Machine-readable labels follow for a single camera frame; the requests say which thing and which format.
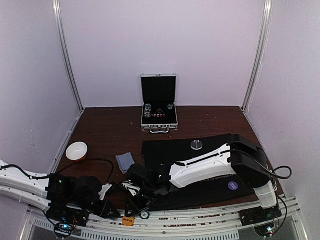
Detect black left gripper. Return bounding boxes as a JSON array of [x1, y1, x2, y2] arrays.
[[72, 194, 120, 220]]

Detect left aluminium frame post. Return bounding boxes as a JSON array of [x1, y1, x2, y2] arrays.
[[52, 0, 84, 112]]

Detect black poker table mat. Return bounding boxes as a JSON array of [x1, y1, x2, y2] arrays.
[[141, 133, 254, 211]]

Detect white red bowl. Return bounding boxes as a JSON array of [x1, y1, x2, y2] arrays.
[[65, 141, 88, 163]]

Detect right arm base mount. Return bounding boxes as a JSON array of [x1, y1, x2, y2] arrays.
[[239, 206, 282, 239]]

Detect chips row in case left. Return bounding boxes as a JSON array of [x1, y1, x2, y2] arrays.
[[143, 103, 152, 118]]

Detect chips in case right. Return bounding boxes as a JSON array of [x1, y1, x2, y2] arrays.
[[167, 103, 175, 111]]

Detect aluminium frame post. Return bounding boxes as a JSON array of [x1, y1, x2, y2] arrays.
[[52, 0, 84, 112], [241, 0, 274, 113]]

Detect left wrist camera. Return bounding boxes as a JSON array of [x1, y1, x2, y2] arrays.
[[98, 183, 113, 201]]

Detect grey playing card deck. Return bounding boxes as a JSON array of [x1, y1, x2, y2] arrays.
[[115, 152, 135, 174]]

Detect right aluminium frame post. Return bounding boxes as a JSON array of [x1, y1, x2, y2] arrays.
[[241, 0, 274, 113]]

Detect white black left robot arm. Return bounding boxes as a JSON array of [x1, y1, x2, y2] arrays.
[[0, 161, 120, 222]]

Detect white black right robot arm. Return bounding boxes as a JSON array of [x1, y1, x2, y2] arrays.
[[121, 134, 293, 221]]

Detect purple small blind button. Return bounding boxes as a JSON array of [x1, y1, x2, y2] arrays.
[[227, 181, 239, 191]]

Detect aluminium poker case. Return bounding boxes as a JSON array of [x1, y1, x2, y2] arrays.
[[140, 73, 179, 134]]

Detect aluminium frame rail front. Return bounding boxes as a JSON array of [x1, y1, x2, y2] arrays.
[[26, 197, 301, 240]]

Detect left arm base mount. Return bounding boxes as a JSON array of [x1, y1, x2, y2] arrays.
[[42, 208, 90, 239]]

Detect black white chip on rail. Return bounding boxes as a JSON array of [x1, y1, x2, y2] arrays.
[[139, 211, 150, 220]]

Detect orange big blind button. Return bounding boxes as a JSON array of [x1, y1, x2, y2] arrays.
[[122, 216, 135, 227]]

